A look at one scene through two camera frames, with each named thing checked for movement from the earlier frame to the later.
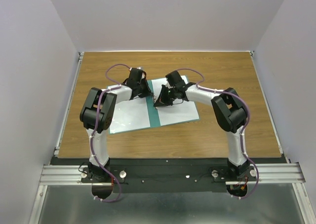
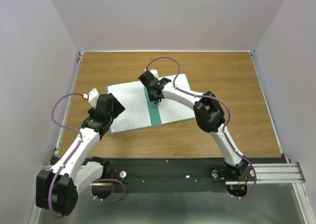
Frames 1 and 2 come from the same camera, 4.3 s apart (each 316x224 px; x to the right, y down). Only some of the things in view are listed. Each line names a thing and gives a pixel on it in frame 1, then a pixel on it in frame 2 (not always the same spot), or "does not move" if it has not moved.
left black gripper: [147, 92] -> [118, 109]
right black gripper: [161, 101] -> [151, 98]
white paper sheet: [130, 115] does not move
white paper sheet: [185, 112] does not move
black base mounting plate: [145, 175] does not move
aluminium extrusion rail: [267, 173] does not move
